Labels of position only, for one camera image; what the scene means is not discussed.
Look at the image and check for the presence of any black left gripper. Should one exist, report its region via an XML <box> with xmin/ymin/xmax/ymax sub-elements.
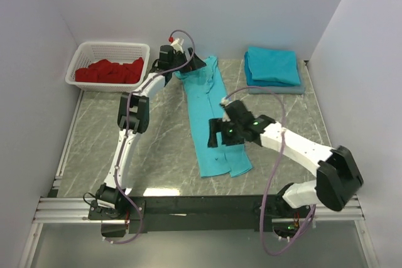
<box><xmin>170</xmin><ymin>48</ymin><xmax>207</xmax><ymax>74</ymax></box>

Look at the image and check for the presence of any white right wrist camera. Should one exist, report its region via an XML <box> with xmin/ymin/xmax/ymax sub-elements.
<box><xmin>220</xmin><ymin>97</ymin><xmax>232</xmax><ymax>122</ymax></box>

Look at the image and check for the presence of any turquoise t shirt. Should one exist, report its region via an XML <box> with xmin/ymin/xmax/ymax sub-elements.
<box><xmin>175</xmin><ymin>56</ymin><xmax>253</xmax><ymax>178</ymax></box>

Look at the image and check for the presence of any red t shirt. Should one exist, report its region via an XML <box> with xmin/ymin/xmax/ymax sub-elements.
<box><xmin>75</xmin><ymin>58</ymin><xmax>144</xmax><ymax>84</ymax></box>

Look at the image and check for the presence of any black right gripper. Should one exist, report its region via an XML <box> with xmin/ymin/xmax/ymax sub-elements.
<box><xmin>208</xmin><ymin>117</ymin><xmax>246</xmax><ymax>147</ymax></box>

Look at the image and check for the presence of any white plastic laundry basket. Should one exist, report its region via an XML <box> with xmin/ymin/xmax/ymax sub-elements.
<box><xmin>65</xmin><ymin>41</ymin><xmax>150</xmax><ymax>93</ymax></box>

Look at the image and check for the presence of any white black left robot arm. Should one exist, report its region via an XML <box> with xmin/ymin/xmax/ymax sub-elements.
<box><xmin>88</xmin><ymin>43</ymin><xmax>206</xmax><ymax>220</ymax></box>

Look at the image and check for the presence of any folded turquoise top shirt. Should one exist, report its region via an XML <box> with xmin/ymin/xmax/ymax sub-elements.
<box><xmin>247</xmin><ymin>45</ymin><xmax>300</xmax><ymax>86</ymax></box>

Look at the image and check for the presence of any black base beam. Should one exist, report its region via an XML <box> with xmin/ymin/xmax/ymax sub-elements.
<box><xmin>87</xmin><ymin>194</ymin><xmax>315</xmax><ymax>239</ymax></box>

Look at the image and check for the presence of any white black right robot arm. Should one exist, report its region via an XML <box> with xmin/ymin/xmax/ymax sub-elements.
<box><xmin>207</xmin><ymin>100</ymin><xmax>364</xmax><ymax>217</ymax></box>

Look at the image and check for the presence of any aluminium rail frame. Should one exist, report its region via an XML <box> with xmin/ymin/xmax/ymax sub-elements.
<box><xmin>31</xmin><ymin>90</ymin><xmax>365</xmax><ymax>225</ymax></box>

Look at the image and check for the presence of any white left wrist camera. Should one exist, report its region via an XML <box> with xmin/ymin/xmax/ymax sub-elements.
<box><xmin>168</xmin><ymin>36</ymin><xmax>185</xmax><ymax>53</ymax></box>

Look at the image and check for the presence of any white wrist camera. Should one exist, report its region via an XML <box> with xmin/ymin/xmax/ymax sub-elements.
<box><xmin>220</xmin><ymin>97</ymin><xmax>232</xmax><ymax>122</ymax></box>
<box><xmin>168</xmin><ymin>36</ymin><xmax>185</xmax><ymax>53</ymax></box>

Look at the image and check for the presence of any folded blue middle shirt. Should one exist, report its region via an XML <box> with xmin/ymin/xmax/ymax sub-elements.
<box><xmin>244</xmin><ymin>51</ymin><xmax>302</xmax><ymax>88</ymax></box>

